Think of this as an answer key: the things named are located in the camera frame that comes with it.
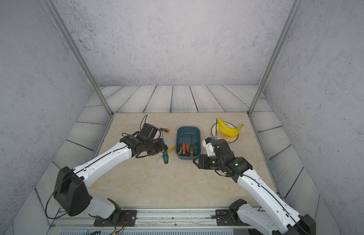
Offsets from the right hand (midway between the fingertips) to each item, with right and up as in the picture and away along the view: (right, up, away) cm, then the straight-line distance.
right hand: (197, 161), depth 73 cm
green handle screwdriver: (-16, +1, +6) cm, 17 cm away
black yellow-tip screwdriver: (-9, +2, +23) cm, 25 cm away
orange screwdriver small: (-5, +3, +25) cm, 26 cm away
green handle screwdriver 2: (+1, +3, +24) cm, 24 cm away
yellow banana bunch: (+26, +13, +31) cm, 42 cm away
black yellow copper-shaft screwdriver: (-2, +3, +23) cm, 24 cm away
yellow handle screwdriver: (-15, +3, +23) cm, 27 cm away
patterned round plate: (+20, +10, +32) cm, 40 cm away
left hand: (-14, +5, +8) cm, 17 cm away
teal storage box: (-5, +14, +35) cm, 38 cm away
